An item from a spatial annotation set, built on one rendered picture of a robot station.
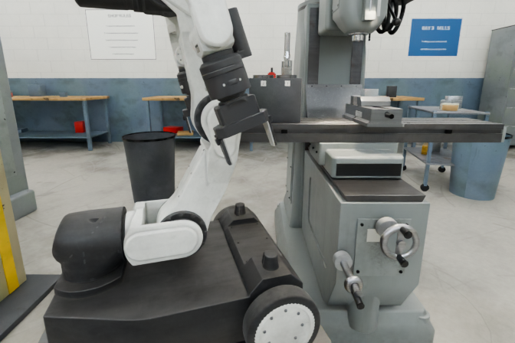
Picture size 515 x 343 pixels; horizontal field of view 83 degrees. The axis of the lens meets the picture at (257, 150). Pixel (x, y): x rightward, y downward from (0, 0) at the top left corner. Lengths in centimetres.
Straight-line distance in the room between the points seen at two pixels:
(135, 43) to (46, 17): 160
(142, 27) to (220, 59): 543
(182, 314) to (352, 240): 60
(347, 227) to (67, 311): 83
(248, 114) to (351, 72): 123
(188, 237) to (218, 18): 56
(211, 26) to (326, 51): 124
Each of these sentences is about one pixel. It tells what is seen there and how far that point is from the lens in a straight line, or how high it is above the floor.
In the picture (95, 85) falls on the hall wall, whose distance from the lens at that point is 630.
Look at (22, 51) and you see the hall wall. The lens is 703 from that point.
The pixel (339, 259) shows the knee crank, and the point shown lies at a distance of 107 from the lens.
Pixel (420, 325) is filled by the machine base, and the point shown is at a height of 15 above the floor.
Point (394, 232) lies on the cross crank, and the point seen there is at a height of 68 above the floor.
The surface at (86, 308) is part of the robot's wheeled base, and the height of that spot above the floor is 57.
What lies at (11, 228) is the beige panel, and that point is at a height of 36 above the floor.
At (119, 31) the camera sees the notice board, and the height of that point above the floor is 202.
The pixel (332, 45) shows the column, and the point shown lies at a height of 131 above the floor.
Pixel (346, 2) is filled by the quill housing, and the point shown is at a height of 141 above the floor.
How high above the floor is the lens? 110
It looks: 13 degrees down
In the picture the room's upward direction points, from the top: straight up
